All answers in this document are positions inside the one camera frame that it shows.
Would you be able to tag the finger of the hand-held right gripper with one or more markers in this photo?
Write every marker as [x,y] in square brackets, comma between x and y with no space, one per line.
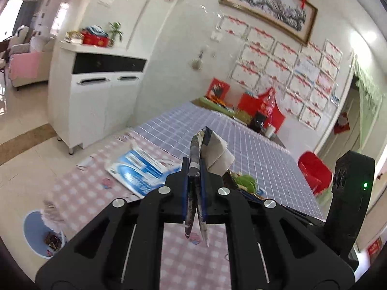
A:
[305,217]

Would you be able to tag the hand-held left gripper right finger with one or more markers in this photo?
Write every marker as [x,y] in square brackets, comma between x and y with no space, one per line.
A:
[202,196]

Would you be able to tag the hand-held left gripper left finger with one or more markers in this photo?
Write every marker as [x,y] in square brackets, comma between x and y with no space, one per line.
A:
[186,193]

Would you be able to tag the newspaper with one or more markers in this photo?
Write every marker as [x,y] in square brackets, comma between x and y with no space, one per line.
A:
[214,154]

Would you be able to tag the white blue cardboard box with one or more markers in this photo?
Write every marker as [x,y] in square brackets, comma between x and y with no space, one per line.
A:
[136,169]

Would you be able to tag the dark snack packet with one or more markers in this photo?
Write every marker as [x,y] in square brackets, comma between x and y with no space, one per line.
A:
[53,241]

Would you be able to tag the blue plastic bucket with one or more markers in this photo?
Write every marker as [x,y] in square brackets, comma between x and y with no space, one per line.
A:
[34,235]

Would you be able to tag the red plastic stool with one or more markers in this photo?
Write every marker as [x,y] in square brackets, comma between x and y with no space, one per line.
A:
[314,169]

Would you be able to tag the blue checked tablecloth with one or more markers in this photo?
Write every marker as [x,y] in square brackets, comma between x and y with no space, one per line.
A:
[242,139]

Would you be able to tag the white cup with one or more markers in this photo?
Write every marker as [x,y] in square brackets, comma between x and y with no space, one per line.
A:
[270,133]

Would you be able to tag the green fruit tray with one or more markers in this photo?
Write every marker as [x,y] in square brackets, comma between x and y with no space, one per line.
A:
[211,104]

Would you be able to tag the cola bottle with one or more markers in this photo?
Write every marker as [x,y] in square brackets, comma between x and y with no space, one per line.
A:
[258,120]

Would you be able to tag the pink checked tablecloth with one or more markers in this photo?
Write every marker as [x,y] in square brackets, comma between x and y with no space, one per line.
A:
[90,193]

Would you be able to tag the red gift bag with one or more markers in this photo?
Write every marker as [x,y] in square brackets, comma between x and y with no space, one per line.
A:
[251,102]

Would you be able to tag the small red gift box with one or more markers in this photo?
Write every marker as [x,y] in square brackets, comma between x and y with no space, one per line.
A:
[217,89]

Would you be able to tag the green lace door curtain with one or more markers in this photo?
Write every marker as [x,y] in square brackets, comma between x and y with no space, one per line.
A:
[367,84]

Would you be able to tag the white sideboard cabinet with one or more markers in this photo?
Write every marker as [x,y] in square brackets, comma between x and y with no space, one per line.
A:
[90,111]

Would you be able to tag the potted green plant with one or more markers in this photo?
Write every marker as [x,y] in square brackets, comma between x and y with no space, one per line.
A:
[115,31]

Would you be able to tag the red tin box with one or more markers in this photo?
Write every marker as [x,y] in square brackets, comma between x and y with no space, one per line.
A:
[95,40]

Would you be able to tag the blue patterned cloth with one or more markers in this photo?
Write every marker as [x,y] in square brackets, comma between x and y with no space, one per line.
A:
[93,30]

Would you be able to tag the gold box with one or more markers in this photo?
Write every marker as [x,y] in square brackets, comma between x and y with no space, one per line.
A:
[75,36]

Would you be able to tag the framed plum blossom painting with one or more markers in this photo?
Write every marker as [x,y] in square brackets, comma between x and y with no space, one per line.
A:
[272,3]

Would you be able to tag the pink blanket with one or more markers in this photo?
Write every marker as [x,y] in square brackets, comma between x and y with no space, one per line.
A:
[24,65]

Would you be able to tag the beige sofa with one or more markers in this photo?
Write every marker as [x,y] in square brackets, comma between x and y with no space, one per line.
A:
[39,43]

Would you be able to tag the grey hanging wall ornament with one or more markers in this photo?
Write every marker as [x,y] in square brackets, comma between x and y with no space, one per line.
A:
[196,64]

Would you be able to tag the wall of paper certificates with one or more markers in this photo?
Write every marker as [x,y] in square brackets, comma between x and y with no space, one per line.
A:
[281,66]

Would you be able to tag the white wall socket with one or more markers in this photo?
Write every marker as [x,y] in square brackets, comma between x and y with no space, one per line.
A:
[216,36]

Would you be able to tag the white light switch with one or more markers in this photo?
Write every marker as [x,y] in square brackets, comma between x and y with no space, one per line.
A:
[105,0]

